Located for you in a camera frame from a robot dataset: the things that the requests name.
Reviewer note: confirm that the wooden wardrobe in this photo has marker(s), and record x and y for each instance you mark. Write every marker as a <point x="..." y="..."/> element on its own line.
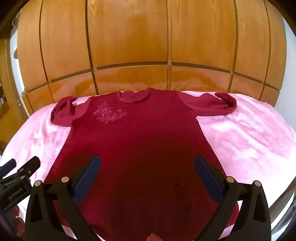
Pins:
<point x="129" y="34"/>

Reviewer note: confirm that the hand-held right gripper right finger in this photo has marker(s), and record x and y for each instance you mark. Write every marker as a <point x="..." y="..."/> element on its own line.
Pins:
<point x="208" y="178"/>

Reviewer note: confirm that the pink bed sheet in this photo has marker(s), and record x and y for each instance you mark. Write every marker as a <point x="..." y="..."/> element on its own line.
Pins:
<point x="242" y="139"/>

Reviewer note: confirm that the red object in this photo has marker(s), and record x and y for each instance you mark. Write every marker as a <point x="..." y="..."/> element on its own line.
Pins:
<point x="18" y="220"/>

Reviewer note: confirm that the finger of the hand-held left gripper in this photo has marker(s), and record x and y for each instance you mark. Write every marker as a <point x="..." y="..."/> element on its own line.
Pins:
<point x="8" y="166"/>
<point x="29" y="166"/>

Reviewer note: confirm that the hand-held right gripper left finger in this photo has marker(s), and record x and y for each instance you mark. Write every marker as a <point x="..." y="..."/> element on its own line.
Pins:
<point x="87" y="178"/>

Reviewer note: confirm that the dark red long-sleeved shirt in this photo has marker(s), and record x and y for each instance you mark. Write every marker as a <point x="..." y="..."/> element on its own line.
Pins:
<point x="138" y="139"/>

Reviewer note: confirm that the wooden shelf unit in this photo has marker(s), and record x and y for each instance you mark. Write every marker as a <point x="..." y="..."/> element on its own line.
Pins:
<point x="5" y="92"/>

